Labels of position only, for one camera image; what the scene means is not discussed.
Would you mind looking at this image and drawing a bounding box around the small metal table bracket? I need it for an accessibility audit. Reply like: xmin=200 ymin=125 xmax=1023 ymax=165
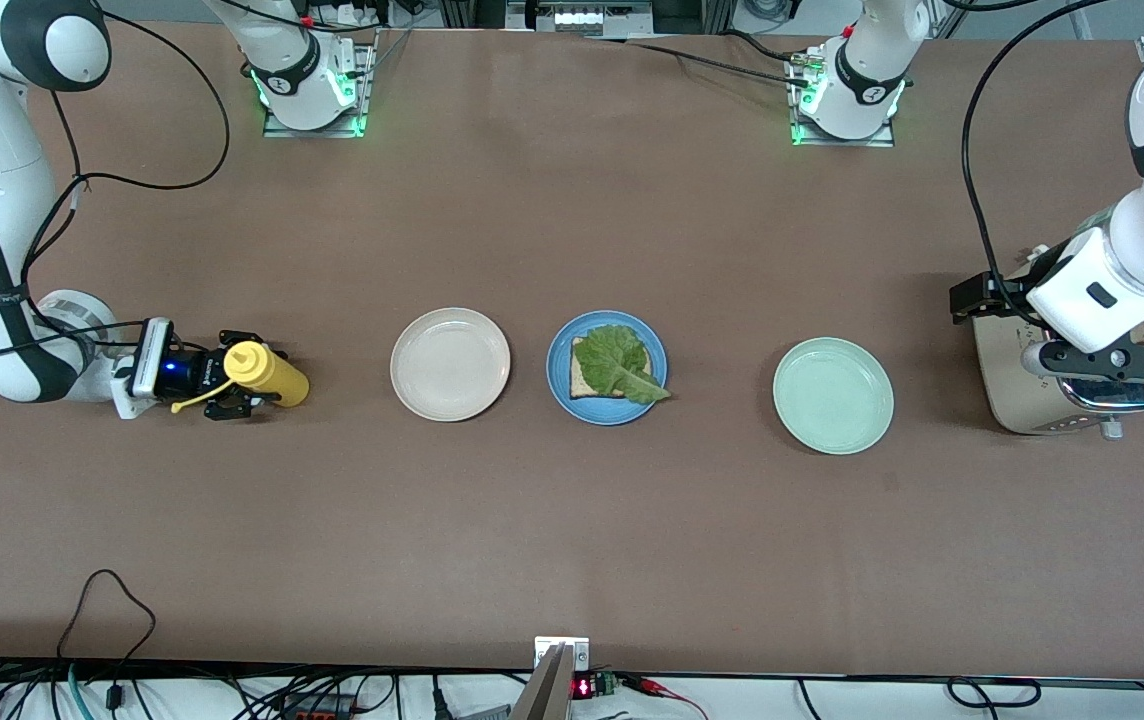
xmin=533 ymin=636 xmax=591 ymax=673

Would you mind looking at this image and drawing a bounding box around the long black table cable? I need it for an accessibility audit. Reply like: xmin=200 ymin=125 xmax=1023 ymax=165
xmin=572 ymin=36 xmax=818 ymax=89

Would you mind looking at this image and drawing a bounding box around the black coiled cable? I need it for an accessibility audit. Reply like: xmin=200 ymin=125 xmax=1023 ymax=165
xmin=946 ymin=677 xmax=1043 ymax=709

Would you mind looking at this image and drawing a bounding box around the beige plate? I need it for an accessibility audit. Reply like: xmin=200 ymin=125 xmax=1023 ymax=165
xmin=390 ymin=307 xmax=512 ymax=423

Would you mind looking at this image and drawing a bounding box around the light green plate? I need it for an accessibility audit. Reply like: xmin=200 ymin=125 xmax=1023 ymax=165
xmin=772 ymin=337 xmax=895 ymax=456

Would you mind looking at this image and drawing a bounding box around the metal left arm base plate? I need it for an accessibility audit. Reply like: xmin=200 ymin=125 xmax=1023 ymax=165
xmin=787 ymin=50 xmax=898 ymax=149

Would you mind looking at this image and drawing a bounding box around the red alligator clip wire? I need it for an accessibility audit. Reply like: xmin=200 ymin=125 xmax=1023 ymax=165
xmin=620 ymin=674 xmax=708 ymax=719

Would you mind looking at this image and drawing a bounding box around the yellow mustard squeeze bottle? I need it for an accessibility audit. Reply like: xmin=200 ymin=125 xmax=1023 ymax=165
xmin=170 ymin=340 xmax=312 ymax=415

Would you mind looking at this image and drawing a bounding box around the green lettuce leaf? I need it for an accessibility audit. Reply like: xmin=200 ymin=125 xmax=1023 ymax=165
xmin=584 ymin=324 xmax=674 ymax=406

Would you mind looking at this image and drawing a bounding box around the short black table cable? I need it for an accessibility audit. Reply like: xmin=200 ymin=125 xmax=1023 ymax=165
xmin=720 ymin=28 xmax=813 ymax=66

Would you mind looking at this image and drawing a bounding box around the white lit device box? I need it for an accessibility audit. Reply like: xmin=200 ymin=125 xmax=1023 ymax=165
xmin=505 ymin=0 xmax=655 ymax=37

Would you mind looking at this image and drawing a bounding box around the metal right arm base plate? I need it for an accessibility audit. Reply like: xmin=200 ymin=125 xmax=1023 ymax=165
xmin=262 ymin=40 xmax=375 ymax=140

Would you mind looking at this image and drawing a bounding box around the blue plate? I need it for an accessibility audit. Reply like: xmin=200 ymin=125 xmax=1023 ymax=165
xmin=546 ymin=310 xmax=668 ymax=427

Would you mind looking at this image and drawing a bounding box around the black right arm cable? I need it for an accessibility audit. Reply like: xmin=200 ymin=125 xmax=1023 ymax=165
xmin=0 ymin=8 xmax=231 ymax=359

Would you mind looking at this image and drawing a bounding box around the beige chrome toaster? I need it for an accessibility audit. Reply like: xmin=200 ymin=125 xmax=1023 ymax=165
xmin=972 ymin=245 xmax=1144 ymax=439

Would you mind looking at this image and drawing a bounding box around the grey aluminium profile post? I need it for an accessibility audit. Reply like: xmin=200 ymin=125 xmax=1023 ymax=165
xmin=510 ymin=644 xmax=575 ymax=720

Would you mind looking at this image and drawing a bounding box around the thin black looped cable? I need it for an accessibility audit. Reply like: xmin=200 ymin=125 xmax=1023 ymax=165
xmin=56 ymin=569 xmax=157 ymax=691

